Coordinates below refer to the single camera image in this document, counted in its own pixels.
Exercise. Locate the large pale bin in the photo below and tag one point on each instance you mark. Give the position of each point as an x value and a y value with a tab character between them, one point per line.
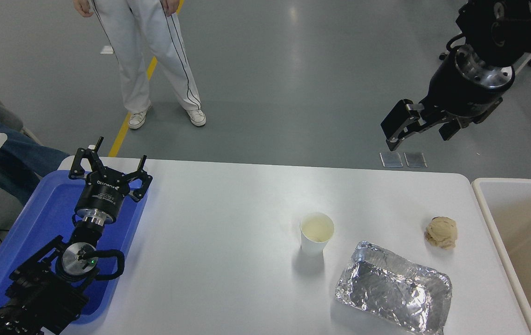
530	232

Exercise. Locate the standing person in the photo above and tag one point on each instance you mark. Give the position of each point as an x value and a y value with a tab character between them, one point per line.
130	60

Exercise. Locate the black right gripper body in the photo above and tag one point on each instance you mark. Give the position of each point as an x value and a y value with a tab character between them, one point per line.
456	90

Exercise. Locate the clear floor plate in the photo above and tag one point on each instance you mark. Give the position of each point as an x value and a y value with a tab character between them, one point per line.
391	159
415	160

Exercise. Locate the silver foil tray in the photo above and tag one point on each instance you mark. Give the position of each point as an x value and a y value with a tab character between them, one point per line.
391	288

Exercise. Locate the crumpled tan paper ball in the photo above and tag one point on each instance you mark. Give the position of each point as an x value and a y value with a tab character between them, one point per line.
441	232

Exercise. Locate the seated person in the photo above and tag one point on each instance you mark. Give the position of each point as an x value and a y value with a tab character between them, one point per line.
14	158

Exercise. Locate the person's right hand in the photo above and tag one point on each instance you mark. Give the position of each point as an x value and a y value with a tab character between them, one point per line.
84	7

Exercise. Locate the white paper scrap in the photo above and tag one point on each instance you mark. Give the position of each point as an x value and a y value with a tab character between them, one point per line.
107	49

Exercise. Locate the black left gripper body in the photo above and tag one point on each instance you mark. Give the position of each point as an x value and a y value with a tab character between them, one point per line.
100	197

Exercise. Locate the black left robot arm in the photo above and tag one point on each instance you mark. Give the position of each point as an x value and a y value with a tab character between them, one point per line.
37	288

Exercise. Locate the grey chair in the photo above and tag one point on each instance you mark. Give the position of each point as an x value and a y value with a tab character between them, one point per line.
9	122

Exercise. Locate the person's left hand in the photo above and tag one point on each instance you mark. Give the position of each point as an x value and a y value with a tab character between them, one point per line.
171	5

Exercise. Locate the white paper cup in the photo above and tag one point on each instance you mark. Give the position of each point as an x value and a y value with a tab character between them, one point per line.
314	244

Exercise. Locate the blue plastic tray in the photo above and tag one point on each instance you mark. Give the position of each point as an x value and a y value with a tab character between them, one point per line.
47	218

